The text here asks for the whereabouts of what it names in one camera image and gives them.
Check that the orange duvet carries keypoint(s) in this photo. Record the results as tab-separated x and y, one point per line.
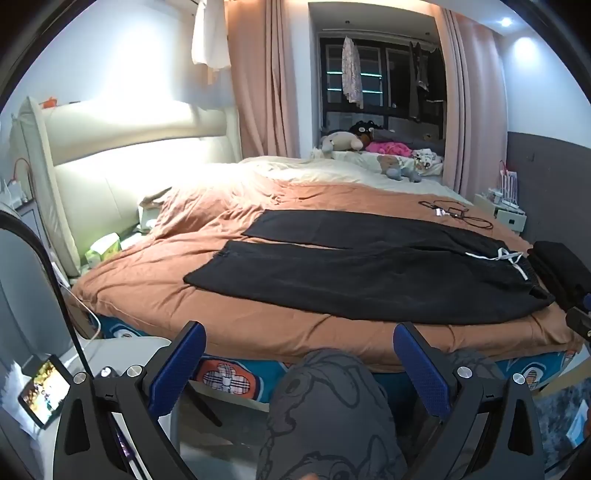
157	300

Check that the blue patterned bed sheet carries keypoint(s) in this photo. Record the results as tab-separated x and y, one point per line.
231	378

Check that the smartphone with lit screen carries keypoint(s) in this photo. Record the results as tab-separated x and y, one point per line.
44	390

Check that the dark window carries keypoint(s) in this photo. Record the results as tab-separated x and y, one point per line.
383	78

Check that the green tissue box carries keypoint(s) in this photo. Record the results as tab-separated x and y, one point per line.
104	249

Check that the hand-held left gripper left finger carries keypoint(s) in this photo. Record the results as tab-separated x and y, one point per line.
178	364

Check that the black plush toy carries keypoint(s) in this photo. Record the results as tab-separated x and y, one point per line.
364	127

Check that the floral pillow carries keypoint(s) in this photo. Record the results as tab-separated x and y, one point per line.
427	160

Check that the person's grey printed trouser leg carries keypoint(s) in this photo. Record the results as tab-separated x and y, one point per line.
323	415

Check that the white box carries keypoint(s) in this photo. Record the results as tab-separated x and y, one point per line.
148	218

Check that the black pants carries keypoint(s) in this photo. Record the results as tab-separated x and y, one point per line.
369	277

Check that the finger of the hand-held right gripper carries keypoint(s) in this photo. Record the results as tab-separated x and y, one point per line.
578	319

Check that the grey shaggy rug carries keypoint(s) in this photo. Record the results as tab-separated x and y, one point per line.
556	415

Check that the stack of folded black clothes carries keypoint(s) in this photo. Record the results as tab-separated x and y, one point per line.
554	265

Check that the white nightstand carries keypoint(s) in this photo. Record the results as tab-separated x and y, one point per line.
508	217

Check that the cream padded headboard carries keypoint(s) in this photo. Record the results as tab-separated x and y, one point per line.
138	152

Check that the grey elephant plush toy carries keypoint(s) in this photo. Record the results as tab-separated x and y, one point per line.
341	141

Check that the pink cloth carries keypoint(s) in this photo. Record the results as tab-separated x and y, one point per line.
390	148

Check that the ceiling spotlight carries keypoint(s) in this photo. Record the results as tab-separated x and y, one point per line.
506	21

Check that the white hanging cloth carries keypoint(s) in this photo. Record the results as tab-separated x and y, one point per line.
210	37

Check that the dark hanging garment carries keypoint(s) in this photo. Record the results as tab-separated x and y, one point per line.
420	74

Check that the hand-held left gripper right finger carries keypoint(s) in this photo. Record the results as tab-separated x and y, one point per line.
422	369

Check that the pink rack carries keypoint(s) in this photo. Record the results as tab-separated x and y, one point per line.
508	182

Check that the floral hanging garment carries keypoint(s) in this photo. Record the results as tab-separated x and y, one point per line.
352	69

